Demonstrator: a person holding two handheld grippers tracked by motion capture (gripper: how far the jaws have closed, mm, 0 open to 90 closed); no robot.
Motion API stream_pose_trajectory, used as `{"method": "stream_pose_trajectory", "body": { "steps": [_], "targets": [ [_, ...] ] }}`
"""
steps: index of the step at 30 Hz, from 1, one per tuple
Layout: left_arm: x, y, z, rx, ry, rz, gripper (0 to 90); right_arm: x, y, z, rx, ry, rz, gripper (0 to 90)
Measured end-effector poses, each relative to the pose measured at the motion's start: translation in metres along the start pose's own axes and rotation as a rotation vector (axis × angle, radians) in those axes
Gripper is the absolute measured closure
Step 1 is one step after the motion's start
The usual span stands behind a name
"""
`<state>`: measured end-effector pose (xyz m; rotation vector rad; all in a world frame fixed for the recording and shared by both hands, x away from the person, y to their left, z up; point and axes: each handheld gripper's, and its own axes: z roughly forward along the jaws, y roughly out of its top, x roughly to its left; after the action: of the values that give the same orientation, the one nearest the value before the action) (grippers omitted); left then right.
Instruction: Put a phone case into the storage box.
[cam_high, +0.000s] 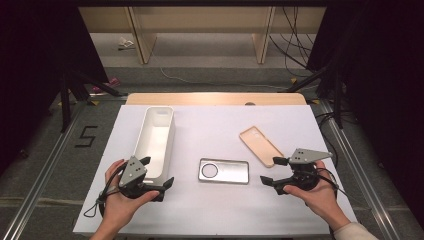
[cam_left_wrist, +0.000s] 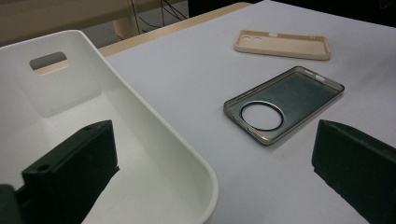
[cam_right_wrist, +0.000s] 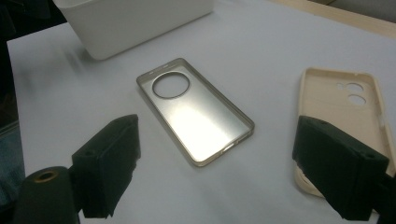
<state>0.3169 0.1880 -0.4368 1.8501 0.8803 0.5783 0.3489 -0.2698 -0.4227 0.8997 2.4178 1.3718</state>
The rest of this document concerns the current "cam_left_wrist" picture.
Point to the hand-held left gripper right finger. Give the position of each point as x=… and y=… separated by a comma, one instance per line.
x=358, y=168

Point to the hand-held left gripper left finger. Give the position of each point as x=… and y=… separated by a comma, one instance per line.
x=68, y=174

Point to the white plastic bin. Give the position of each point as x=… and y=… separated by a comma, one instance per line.
x=146, y=161

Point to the grey transparent phone case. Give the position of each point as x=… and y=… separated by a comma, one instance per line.
x=311, y=96

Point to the beige phone case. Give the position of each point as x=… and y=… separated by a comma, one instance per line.
x=289, y=47

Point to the black curtain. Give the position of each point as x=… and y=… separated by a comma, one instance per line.
x=342, y=11

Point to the light wooden bench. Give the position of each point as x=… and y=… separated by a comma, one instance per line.
x=46, y=15

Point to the white table sheet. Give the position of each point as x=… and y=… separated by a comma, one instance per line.
x=193, y=68

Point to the wooden table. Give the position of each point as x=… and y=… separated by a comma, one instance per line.
x=174, y=29

